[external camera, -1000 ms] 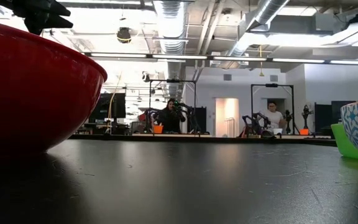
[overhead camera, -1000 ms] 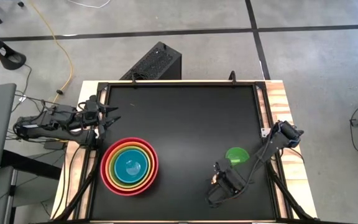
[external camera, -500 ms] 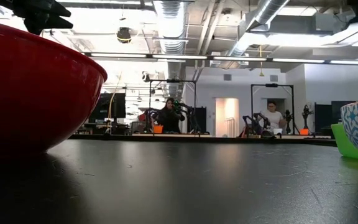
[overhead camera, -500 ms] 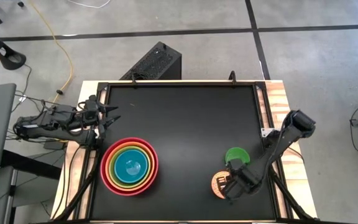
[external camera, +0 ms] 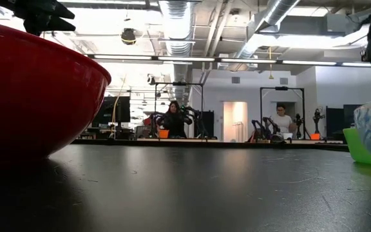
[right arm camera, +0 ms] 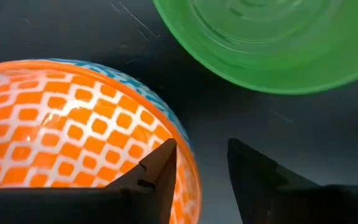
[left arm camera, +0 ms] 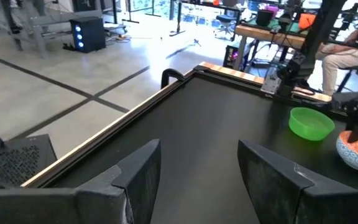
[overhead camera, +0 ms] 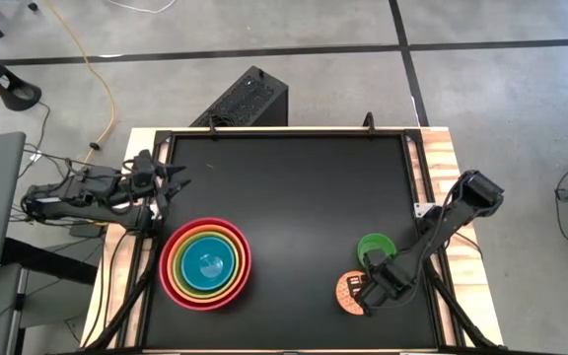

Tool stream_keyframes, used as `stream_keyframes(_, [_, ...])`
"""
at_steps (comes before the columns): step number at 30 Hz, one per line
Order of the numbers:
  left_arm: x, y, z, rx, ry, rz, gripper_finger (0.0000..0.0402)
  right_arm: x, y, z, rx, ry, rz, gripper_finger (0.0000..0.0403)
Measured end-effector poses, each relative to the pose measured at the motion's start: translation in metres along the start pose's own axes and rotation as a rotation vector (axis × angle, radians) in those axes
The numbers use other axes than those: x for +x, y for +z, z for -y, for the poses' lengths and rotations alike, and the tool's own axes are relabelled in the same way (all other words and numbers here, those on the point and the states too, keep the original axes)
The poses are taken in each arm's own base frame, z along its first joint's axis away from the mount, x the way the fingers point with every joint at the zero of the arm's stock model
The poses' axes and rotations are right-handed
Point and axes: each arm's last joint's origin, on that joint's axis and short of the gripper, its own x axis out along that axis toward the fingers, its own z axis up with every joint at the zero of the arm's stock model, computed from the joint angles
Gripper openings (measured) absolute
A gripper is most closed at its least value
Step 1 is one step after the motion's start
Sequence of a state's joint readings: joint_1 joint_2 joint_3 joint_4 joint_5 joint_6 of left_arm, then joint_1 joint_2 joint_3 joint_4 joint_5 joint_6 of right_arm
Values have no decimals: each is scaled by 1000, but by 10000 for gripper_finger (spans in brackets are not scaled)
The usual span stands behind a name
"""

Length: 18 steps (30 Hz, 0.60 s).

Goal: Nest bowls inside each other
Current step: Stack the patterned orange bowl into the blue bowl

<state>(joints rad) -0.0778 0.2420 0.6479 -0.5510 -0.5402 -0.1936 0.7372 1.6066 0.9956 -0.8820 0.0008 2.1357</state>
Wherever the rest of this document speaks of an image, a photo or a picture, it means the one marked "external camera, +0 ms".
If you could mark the large red plastic bowl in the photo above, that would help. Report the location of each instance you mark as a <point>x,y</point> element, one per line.
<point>34,96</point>

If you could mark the small orange bin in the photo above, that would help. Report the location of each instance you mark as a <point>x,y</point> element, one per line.
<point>163,134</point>
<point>315,136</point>

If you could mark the bright green plastic bowl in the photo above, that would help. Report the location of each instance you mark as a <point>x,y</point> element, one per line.
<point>354,148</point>

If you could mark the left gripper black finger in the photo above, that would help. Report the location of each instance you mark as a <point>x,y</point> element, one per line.
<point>60,11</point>
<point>48,26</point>

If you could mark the silver spiral ceiling duct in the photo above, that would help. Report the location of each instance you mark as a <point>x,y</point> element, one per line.
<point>269,19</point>

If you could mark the person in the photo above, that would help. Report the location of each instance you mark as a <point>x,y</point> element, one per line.
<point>282,122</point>
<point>174,124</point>

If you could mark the grey wall vent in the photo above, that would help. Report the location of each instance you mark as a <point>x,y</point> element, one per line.
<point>235,80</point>
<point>283,81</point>

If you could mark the yellow hanging pendant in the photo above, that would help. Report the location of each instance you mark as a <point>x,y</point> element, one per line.
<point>270,76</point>

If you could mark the large black monitor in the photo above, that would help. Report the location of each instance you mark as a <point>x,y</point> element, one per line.
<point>111,111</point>

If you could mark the black background robot arm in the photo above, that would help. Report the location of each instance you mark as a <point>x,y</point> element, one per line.
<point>264,129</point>
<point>298,124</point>
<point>317,119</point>
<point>195,117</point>

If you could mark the small round mounted camera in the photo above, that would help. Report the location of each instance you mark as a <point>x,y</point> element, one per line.
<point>151,80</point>

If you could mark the long ceiling light strip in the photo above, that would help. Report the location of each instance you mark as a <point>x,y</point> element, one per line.
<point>185,59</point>
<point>356,64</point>
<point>248,61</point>
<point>122,57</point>
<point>308,62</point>

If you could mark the black dome ceiling camera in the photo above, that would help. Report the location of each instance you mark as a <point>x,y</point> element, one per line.
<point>128,36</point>

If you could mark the dark monitor screen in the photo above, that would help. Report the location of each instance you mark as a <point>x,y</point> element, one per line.
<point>353,112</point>

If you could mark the wide silver ceiling duct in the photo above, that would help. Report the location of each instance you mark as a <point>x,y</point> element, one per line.
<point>176,29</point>

